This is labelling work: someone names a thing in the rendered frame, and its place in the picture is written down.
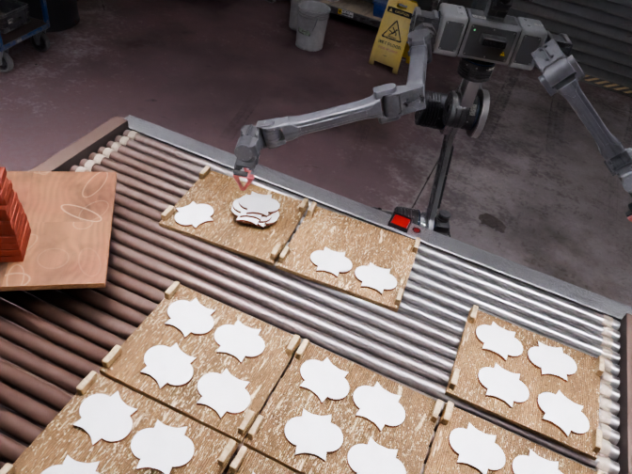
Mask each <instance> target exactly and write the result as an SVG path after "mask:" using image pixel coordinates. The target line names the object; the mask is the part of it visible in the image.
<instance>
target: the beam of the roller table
mask: <svg viewBox="0 0 632 474"><path fill-rule="evenodd" d="M125 119H127V120H128V125H129V130H130V131H135V132H137V133H140V134H141V135H144V136H146V137H148V138H151V139H153V140H156V141H158V142H161V143H164V144H166V145H168V146H170V147H173V148H175V149H178V150H182V151H185V152H187V153H190V154H192V155H195V156H196V157H199V158H202V159H204V160H207V161H209V162H212V163H214V164H217V165H219V166H223V167H225V168H228V169H230V170H234V165H235V161H236V158H237V157H236V156H235V155H234V154H232V153H229V152H226V151H224V150H221V149H218V148H215V147H213V146H210V145H207V144H205V143H202V142H200V141H197V140H195V139H193V138H190V137H188V136H185V135H182V134H178V133H176V132H173V131H170V130H168V129H166V128H164V127H161V126H158V125H156V124H153V123H151V122H148V121H145V120H143V119H141V118H137V117H134V116H132V115H129V116H128V117H126V118H125ZM250 174H252V175H255V177H254V179H255V180H258V181H260V182H264V183H267V184H269V185H272V186H274V187H276V188H279V189H281V190H284V191H286V192H289V193H291V194H294V195H297V196H299V197H301V198H308V200H310V201H314V202H317V203H318V204H320V205H323V206H325V207H327V208H329V209H332V210H335V211H337V212H340V213H344V214H346V215H349V216H351V217H353V218H356V219H358V220H361V221H363V222H366V223H368V224H371V225H374V226H376V227H378V228H380V229H385V230H388V231H391V232H394V233H397V234H400V235H402V236H405V237H408V238H410V239H413V240H416V239H417V237H419V238H420V243H421V244H422V245H426V246H428V247H430V248H433V249H435V250H438V251H440V252H443V253H445V254H448V255H451V256H453V257H455V258H457V259H460V260H462V261H466V262H469V263H472V264H474V265H477V266H479V267H481V268H483V269H486V270H489V271H491V272H494V273H496V274H499V275H501V276H504V277H507V278H510V279H512V280H515V281H517V282H520V283H522V284H525V285H528V286H530V287H532V288H534V289H537V290H539V291H542V292H546V293H549V294H551V295H554V296H556V297H559V298H560V299H563V300H566V301H568V302H571V303H573V304H576V305H578V306H581V307H584V308H587V309H589V310H592V311H594V312H597V313H599V314H602V315H604V314H605V315H608V316H609V317H612V318H613V319H614V320H616V321H621V319H622V318H623V317H624V316H625V314H626V313H629V314H631V315H632V307H630V306H628V305H625V304H622V303H620V302H617V301H614V300H612V299H609V298H607V297H605V296H602V295H600V294H597V293H595V292H590V291H588V290H585V289H583V288H580V287H578V286H576V285H573V284H571V283H568V282H565V281H563V280H560V279H557V278H555V277H553V276H549V275H546V274H544V273H541V272H539V271H536V270H533V269H531V268H528V267H527V266H524V265H521V264H519V263H516V262H514V261H509V260H507V259H504V258H501V257H500V256H497V255H495V254H492V253H489V252H487V251H484V250H482V249H479V248H477V247H475V246H472V245H468V244H465V243H463V242H460V241H458V240H455V239H452V238H451V237H448V236H445V235H443V234H440V233H438V232H435V231H432V230H430V229H426V228H424V227H421V226H419V225H416V224H414V223H412V224H411V226H410V228H409V230H408V232H407V233H405V232H403V231H400V230H398V229H394V228H392V227H389V226H388V225H387V224H388V221H389V219H390V218H391V216H392V215H391V214H389V213H384V212H382V211H379V210H376V209H374V208H372V207H370V206H367V205H364V204H362V203H359V202H357V201H354V200H351V199H349V198H347V197H343V196H340V195H338V194H335V193H333V192H330V191H327V190H325V189H323V188H320V187H318V186H315V185H313V184H310V183H307V182H303V181H301V180H298V179H296V178H294V177H291V176H289V175H286V174H283V173H281V172H278V171H276V170H273V169H271V168H269V167H266V166H262V165H259V164H257V165H256V167H255V171H251V172H250ZM412 228H419V229H420V233H415V232H414V231H413V230H412Z"/></svg>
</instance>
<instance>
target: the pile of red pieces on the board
mask: <svg viewBox="0 0 632 474"><path fill-rule="evenodd" d="M6 176H7V172H6V168H5V167H0V262H20V261H24V255H25V251H26V248H27V245H28V241H29V237H30V233H31V228H30V226H29V222H28V220H27V217H26V213H24V209H23V206H22V202H19V199H18V196H17V192H14V191H13V189H12V182H11V180H8V177H6Z"/></svg>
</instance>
